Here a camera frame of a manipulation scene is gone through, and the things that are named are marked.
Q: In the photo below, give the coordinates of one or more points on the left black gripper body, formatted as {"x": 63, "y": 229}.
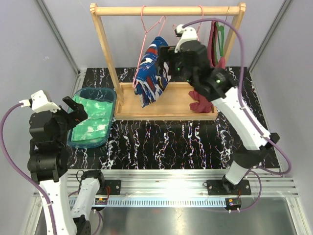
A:
{"x": 62, "y": 119}

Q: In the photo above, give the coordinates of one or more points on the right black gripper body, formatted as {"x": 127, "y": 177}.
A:
{"x": 167, "y": 55}

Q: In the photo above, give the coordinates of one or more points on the green tie-dye trousers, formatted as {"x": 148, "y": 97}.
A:
{"x": 96, "y": 126}

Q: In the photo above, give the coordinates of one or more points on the blue patterned trousers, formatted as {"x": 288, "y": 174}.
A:
{"x": 150, "y": 86}

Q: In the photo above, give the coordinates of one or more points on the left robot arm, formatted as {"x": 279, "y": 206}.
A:
{"x": 48, "y": 169}

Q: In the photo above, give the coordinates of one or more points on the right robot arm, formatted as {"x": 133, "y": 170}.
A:
{"x": 220, "y": 89}

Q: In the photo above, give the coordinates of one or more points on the green hanger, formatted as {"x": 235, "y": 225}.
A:
{"x": 220, "y": 38}

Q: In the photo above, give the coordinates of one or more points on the blue transparent plastic bin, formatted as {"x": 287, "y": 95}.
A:
{"x": 99, "y": 94}

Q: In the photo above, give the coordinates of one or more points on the maroon tank top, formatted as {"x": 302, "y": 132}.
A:
{"x": 201, "y": 104}

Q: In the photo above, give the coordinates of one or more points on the wooden clothes rack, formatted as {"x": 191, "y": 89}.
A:
{"x": 174, "y": 103}

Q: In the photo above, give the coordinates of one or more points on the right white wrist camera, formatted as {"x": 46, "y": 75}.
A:
{"x": 185, "y": 34}

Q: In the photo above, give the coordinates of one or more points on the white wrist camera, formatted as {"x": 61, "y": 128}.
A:
{"x": 185, "y": 34}
{"x": 40, "y": 102}

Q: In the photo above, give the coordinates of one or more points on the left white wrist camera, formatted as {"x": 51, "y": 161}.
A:
{"x": 40, "y": 102}

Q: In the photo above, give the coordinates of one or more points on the aluminium mounting rail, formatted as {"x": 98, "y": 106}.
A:
{"x": 190, "y": 188}

